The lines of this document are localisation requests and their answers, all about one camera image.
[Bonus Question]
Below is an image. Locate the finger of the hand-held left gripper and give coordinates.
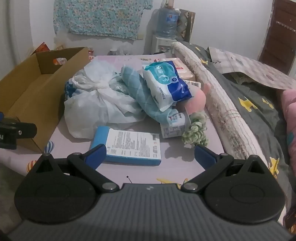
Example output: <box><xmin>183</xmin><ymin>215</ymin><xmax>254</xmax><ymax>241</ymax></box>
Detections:
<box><xmin>0</xmin><ymin>112</ymin><xmax>38</xmax><ymax>141</ymax></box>

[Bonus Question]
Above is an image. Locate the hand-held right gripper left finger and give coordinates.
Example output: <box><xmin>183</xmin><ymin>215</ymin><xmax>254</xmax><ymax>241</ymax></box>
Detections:
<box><xmin>35</xmin><ymin>144</ymin><xmax>121</xmax><ymax>193</ymax></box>

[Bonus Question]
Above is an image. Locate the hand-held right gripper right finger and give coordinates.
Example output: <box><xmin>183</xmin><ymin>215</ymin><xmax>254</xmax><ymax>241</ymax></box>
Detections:
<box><xmin>180</xmin><ymin>145</ymin><xmax>270</xmax><ymax>193</ymax></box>

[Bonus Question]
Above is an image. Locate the blue box with white label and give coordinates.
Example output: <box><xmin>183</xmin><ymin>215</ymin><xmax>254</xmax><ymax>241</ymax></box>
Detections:
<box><xmin>90</xmin><ymin>126</ymin><xmax>162</xmax><ymax>167</ymax></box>

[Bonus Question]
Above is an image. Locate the brown cardboard box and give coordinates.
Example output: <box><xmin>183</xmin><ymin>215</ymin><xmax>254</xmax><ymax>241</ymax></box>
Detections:
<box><xmin>0</xmin><ymin>47</ymin><xmax>91</xmax><ymax>153</ymax></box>

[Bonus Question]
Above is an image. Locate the white plastic bag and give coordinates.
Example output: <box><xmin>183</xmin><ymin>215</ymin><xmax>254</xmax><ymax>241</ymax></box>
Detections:
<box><xmin>63</xmin><ymin>59</ymin><xmax>146</xmax><ymax>139</ymax></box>

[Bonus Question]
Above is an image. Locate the pink white plush toy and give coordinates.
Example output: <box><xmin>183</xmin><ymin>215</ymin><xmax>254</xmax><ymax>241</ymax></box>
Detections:
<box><xmin>184</xmin><ymin>83</ymin><xmax>208</xmax><ymax>115</ymax></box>

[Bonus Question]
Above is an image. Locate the blue checked towel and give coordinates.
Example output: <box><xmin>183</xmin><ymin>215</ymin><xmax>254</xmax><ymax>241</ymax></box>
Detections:
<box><xmin>121</xmin><ymin>65</ymin><xmax>184</xmax><ymax>124</ymax></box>

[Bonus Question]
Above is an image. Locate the blue white wet wipes packet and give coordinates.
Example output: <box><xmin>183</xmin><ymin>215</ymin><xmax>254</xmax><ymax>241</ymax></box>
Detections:
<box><xmin>142</xmin><ymin>61</ymin><xmax>194</xmax><ymax>112</ymax></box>

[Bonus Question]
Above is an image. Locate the green knitted cloth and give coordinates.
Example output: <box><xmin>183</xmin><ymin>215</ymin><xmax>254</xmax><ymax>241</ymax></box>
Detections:
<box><xmin>181</xmin><ymin>112</ymin><xmax>208</xmax><ymax>147</ymax></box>

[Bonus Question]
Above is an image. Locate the pink printed bed sheet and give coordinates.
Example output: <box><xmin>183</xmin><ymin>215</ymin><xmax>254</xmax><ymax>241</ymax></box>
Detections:
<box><xmin>0</xmin><ymin>53</ymin><xmax>226</xmax><ymax>186</ymax></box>

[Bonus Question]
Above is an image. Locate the small white carton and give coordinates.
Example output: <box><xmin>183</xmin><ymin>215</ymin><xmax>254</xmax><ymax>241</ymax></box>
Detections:
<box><xmin>160</xmin><ymin>111</ymin><xmax>192</xmax><ymax>139</ymax></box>

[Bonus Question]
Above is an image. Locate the rolled white quilt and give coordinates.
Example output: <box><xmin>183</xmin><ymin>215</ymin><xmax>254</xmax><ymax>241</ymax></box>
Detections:
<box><xmin>171</xmin><ymin>42</ymin><xmax>263</xmax><ymax>161</ymax></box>

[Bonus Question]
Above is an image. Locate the grey duvet with yellow print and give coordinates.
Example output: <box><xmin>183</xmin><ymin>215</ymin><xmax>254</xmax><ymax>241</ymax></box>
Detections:
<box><xmin>185</xmin><ymin>43</ymin><xmax>296</xmax><ymax>186</ymax></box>

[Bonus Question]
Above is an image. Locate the flat white packet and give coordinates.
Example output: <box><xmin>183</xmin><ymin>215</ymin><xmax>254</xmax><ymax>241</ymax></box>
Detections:
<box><xmin>183</xmin><ymin>79</ymin><xmax>202</xmax><ymax>89</ymax></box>

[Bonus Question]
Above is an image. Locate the red snack bag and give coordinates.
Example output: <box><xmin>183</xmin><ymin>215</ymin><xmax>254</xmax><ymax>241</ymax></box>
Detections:
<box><xmin>35</xmin><ymin>42</ymin><xmax>51</xmax><ymax>55</ymax></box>

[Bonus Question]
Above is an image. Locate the checked grey blanket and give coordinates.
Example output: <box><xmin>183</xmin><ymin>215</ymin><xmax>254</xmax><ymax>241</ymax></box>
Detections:
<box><xmin>207</xmin><ymin>46</ymin><xmax>296</xmax><ymax>91</ymax></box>

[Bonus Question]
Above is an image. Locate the pink pillow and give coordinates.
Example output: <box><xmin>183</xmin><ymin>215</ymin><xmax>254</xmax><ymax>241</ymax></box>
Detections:
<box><xmin>281</xmin><ymin>89</ymin><xmax>296</xmax><ymax>139</ymax></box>

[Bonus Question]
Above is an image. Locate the white water dispenser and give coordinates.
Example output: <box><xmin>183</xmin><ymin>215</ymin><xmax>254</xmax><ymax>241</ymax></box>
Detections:
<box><xmin>151</xmin><ymin>36</ymin><xmax>178</xmax><ymax>54</ymax></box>

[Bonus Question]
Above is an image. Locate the patterned brown paper bag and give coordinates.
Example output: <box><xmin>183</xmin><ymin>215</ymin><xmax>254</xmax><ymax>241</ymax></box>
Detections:
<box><xmin>177</xmin><ymin>9</ymin><xmax>196</xmax><ymax>43</ymax></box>

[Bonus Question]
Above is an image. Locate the blue water bottle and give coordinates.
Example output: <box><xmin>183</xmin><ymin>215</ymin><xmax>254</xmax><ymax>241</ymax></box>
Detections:
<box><xmin>155</xmin><ymin>5</ymin><xmax>180</xmax><ymax>40</ymax></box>

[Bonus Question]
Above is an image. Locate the brown wooden door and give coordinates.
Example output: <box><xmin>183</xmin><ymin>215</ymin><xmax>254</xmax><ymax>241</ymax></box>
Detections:
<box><xmin>258</xmin><ymin>0</ymin><xmax>296</xmax><ymax>75</ymax></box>

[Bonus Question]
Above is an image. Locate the blue floral wall cloth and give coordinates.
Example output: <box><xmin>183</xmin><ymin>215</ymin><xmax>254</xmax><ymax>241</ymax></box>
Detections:
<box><xmin>53</xmin><ymin>0</ymin><xmax>153</xmax><ymax>40</ymax></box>

